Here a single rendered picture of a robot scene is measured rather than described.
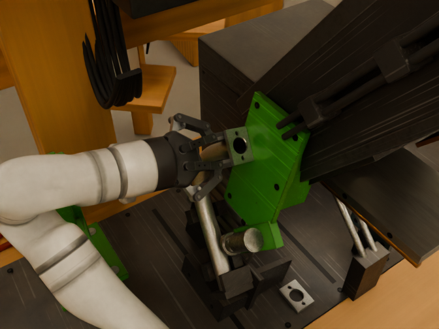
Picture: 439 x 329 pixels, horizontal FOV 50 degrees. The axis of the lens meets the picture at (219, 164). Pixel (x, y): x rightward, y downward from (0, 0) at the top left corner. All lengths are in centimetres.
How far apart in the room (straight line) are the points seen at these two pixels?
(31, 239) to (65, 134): 35
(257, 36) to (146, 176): 40
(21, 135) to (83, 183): 220
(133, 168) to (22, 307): 43
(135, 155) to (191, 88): 231
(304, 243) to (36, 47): 61
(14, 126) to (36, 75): 203
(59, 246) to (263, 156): 32
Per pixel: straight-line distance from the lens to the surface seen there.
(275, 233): 74
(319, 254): 98
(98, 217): 107
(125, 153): 62
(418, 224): 77
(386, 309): 94
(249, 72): 81
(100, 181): 60
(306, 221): 102
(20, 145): 273
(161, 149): 64
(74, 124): 91
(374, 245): 87
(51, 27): 81
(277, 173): 70
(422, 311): 96
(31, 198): 56
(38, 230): 62
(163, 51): 330
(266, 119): 69
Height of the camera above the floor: 168
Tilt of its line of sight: 44 degrees down
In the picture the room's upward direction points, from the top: straight up
